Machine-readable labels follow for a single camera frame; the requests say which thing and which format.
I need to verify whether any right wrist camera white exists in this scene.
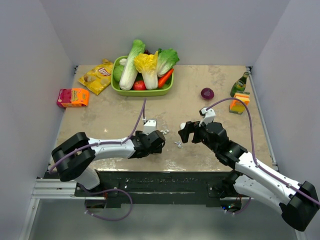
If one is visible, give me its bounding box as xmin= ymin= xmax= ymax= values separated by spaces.
xmin=199 ymin=107 xmax=216 ymax=127

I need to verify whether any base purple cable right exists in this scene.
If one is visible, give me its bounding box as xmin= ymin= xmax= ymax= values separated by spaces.
xmin=223 ymin=196 xmax=252 ymax=215

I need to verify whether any green plastic basket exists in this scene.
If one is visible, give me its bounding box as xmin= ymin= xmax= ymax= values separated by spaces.
xmin=111 ymin=71 xmax=175 ymax=97

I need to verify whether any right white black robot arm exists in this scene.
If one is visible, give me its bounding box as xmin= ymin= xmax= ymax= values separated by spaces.
xmin=178 ymin=121 xmax=320 ymax=232

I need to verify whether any green Perrier bottle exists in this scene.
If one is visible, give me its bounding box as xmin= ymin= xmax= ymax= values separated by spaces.
xmin=230 ymin=71 xmax=250 ymax=98

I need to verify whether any red tomato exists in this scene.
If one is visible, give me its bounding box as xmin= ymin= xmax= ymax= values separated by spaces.
xmin=132 ymin=80 xmax=147 ymax=91

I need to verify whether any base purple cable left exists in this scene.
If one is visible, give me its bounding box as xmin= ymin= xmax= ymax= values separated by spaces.
xmin=84 ymin=187 xmax=134 ymax=222

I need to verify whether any aluminium frame rail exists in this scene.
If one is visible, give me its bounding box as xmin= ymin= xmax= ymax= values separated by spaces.
xmin=31 ymin=178 xmax=104 ymax=200

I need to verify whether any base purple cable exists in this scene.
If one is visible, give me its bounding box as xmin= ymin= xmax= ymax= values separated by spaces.
xmin=223 ymin=196 xmax=252 ymax=215
xmin=84 ymin=187 xmax=134 ymax=222

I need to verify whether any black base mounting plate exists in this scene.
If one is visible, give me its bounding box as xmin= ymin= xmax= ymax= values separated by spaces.
xmin=75 ymin=171 xmax=248 ymax=212

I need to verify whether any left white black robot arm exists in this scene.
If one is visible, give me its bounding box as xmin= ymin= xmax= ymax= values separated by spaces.
xmin=49 ymin=130 xmax=166 ymax=196

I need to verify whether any purple red onion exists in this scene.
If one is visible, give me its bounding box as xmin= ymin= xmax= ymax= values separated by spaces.
xmin=200 ymin=87 xmax=215 ymax=101

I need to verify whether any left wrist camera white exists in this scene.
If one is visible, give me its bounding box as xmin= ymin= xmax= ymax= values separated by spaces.
xmin=142 ymin=119 xmax=157 ymax=135

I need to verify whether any round green cabbage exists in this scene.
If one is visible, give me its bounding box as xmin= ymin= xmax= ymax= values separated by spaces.
xmin=113 ymin=64 xmax=125 ymax=83

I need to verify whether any orange sponge pack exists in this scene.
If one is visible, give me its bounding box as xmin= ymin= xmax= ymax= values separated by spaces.
xmin=229 ymin=91 xmax=250 ymax=115

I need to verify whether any yellow napa cabbage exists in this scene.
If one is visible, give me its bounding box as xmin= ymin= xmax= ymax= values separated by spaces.
xmin=134 ymin=51 xmax=158 ymax=90

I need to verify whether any tall napa cabbage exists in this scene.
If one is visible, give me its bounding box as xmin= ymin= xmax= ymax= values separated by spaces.
xmin=119 ymin=39 xmax=146 ymax=91

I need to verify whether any yellow Lays chips bag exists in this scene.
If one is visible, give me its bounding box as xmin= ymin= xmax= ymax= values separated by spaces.
xmin=78 ymin=58 xmax=114 ymax=96

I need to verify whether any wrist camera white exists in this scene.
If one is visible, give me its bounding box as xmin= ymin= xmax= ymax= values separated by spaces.
xmin=142 ymin=119 xmax=157 ymax=135
xmin=199 ymin=107 xmax=216 ymax=127

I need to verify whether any orange carrot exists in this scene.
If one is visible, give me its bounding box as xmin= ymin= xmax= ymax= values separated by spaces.
xmin=158 ymin=68 xmax=174 ymax=89

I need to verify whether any green leaf lettuce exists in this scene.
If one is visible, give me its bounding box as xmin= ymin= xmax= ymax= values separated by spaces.
xmin=156 ymin=48 xmax=180 ymax=78

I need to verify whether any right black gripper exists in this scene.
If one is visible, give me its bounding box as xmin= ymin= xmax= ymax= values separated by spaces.
xmin=178 ymin=118 xmax=219 ymax=153

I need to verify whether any pink orange snack box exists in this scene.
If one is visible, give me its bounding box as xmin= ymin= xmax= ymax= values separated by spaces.
xmin=56 ymin=88 xmax=90 ymax=108

